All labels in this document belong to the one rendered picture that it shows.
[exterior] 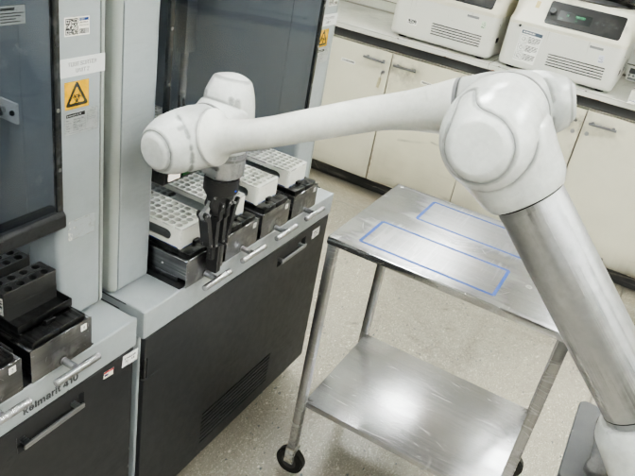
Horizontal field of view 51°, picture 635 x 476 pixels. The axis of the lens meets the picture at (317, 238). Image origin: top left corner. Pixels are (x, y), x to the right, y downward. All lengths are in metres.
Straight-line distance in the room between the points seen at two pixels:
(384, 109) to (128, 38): 0.47
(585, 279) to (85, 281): 0.92
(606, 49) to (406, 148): 1.11
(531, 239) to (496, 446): 1.10
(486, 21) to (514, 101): 2.58
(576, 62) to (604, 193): 0.64
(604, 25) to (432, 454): 2.22
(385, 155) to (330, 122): 2.65
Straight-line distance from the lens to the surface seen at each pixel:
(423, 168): 3.72
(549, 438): 2.55
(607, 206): 3.55
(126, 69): 1.27
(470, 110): 0.90
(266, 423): 2.25
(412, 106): 1.15
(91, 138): 1.25
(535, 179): 0.93
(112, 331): 1.38
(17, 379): 1.24
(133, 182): 1.38
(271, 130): 1.14
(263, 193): 1.72
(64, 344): 1.28
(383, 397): 2.01
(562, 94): 1.08
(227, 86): 1.30
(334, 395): 1.97
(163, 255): 1.50
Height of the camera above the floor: 1.58
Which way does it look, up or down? 29 degrees down
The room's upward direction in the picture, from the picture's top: 11 degrees clockwise
